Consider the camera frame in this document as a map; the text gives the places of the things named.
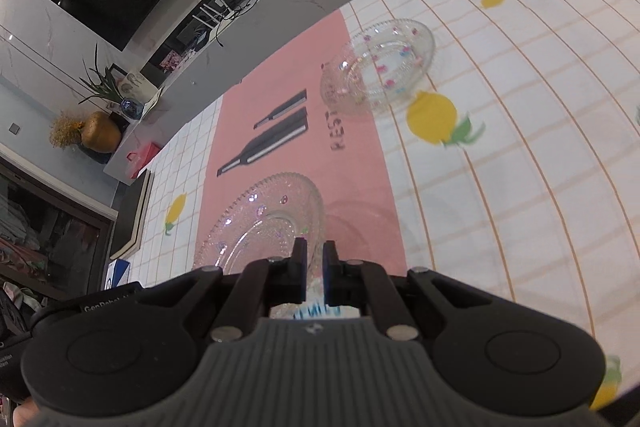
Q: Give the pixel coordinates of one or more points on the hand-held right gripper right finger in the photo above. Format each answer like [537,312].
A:
[328,272]

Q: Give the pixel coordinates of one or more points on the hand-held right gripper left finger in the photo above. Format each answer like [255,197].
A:
[300,272]

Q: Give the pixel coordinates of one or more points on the beaded clear glass plate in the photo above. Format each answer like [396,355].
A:
[260,217]

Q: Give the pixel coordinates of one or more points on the dotted clear glass dish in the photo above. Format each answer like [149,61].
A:
[380,67]

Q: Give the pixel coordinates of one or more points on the white and blue box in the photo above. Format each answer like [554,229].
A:
[117,276]

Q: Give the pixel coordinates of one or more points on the dark wooden cabinet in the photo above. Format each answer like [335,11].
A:
[50,232]

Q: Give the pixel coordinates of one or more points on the black book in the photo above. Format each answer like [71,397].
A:
[131,217]

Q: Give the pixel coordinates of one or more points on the pink basket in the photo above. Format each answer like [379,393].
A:
[140,159]

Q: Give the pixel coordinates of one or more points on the golden vase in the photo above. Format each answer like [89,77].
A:
[100,134]

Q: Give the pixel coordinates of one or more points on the dried yellow flowers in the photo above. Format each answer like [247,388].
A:
[65,132]

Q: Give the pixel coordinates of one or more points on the blue glass vase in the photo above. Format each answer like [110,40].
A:
[131,107]

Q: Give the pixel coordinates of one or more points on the checked lemon print tablecloth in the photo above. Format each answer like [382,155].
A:
[525,157]

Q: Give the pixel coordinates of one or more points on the long leaf potted plant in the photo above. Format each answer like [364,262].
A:
[100,79]

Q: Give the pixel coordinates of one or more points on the white mushroom picture card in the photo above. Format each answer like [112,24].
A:
[135,84]

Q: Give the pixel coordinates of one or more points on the pink photo card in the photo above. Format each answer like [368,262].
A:
[172,59]

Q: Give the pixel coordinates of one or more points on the white router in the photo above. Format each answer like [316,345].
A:
[212,12]

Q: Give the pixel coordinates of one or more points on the grey wall switch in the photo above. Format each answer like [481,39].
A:
[14,127]

